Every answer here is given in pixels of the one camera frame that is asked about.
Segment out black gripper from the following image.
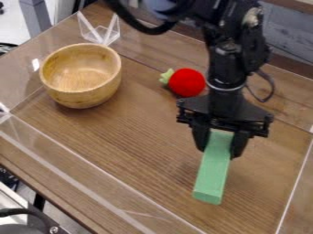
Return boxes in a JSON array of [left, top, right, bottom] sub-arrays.
[[177, 93, 275, 159]]

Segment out green rectangular stick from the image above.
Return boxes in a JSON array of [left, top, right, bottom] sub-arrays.
[[193, 131, 234, 205]]

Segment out brown wooden bowl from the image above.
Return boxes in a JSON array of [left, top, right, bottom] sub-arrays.
[[39, 43, 121, 109]]

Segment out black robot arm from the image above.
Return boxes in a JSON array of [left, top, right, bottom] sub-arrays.
[[144, 0, 273, 158]]

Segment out red plush tomato toy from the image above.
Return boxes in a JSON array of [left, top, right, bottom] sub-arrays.
[[160, 68, 206, 97]]

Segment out clear acrylic tray walls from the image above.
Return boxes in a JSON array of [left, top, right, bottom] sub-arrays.
[[0, 19, 313, 234]]

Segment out black table leg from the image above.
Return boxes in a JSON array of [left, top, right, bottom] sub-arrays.
[[34, 194, 46, 211]]

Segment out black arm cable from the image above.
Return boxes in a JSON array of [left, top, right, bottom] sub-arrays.
[[103, 0, 181, 36]]

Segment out black metal bracket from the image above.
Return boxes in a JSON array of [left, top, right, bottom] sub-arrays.
[[27, 204, 71, 234]]

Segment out grey post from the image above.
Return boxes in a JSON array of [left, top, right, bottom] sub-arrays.
[[19, 0, 51, 37]]

